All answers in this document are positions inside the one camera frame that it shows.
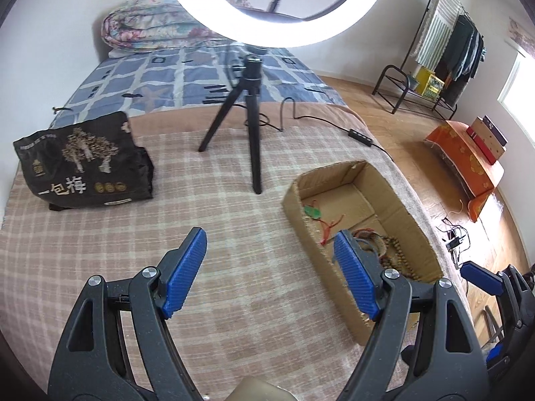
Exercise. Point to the red flat box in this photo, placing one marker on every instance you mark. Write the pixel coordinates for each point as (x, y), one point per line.
(476, 140)

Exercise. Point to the striped hanging cloth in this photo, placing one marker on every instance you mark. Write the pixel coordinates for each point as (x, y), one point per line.
(434, 21)

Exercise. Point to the black metal clothes rack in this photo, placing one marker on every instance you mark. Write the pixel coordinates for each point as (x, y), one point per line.
(393, 79)

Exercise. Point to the blue patchwork bed sheet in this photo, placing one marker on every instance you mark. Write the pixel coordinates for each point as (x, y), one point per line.
(167, 75)

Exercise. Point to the bright window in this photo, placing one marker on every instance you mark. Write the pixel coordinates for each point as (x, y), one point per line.
(520, 92)

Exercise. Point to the orange cloth covered table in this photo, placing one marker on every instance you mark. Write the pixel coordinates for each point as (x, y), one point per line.
(459, 158)

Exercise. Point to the yellow crate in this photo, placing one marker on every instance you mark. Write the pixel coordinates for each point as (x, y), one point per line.
(428, 82)

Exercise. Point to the pink plaid blanket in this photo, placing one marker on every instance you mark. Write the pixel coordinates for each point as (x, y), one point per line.
(167, 200)

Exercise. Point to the cardboard box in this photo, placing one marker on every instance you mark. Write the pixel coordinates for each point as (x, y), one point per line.
(309, 242)

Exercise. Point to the black power adapter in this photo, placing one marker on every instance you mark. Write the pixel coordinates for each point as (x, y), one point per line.
(455, 244)

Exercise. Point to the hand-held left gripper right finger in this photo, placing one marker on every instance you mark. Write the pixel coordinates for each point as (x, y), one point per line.
(355, 271)

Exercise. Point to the folded floral quilt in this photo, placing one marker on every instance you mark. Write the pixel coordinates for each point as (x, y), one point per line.
(146, 25)

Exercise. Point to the black printed bag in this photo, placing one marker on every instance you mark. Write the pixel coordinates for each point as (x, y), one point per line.
(83, 163)

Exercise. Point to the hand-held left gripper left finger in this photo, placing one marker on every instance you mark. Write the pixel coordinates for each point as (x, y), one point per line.
(184, 271)

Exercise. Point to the pink wall hanging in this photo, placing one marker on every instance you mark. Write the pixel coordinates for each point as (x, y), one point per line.
(520, 35)

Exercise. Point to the black tripod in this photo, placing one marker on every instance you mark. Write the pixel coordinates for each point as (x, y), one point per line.
(253, 92)

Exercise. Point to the dark hanging clothes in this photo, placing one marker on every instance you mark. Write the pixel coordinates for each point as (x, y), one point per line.
(459, 50)

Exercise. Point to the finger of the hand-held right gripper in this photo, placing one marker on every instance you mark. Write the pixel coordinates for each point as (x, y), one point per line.
(482, 277)
(497, 355)

